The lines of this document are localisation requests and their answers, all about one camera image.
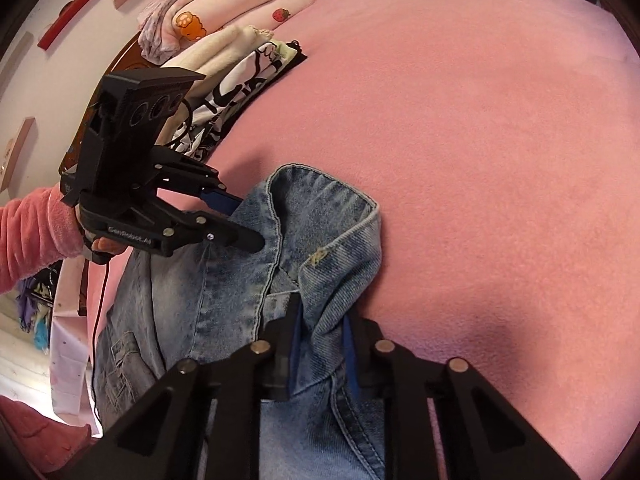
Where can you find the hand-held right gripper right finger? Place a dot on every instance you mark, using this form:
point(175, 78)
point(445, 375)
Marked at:
point(352, 360)

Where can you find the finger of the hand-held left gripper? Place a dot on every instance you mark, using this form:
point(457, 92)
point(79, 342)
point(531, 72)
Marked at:
point(220, 200)
point(235, 235)

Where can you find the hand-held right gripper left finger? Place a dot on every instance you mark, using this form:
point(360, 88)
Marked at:
point(296, 350)

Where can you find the blue denim jacket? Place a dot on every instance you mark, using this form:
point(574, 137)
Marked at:
point(320, 230)

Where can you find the person's left forearm pink sleeve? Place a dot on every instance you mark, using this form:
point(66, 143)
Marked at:
point(35, 230)

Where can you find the person's left hand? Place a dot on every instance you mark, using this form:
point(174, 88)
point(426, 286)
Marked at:
point(107, 249)

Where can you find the black white printed cloth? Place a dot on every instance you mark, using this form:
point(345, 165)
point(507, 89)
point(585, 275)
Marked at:
point(235, 100)

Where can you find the cream folded cloth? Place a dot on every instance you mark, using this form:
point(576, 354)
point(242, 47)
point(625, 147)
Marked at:
point(220, 50)

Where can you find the purple blue cloth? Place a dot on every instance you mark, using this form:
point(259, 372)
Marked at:
point(35, 305)

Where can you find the white dotted cloth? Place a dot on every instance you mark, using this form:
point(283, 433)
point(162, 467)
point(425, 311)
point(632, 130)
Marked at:
point(67, 350)

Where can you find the pink printed folded blanket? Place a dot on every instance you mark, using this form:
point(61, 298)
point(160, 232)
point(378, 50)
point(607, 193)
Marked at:
point(225, 0)

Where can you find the pink bed sheet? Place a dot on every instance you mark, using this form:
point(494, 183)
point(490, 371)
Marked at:
point(450, 160)

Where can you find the person's pink fleece clothing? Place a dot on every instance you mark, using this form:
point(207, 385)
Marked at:
point(40, 435)

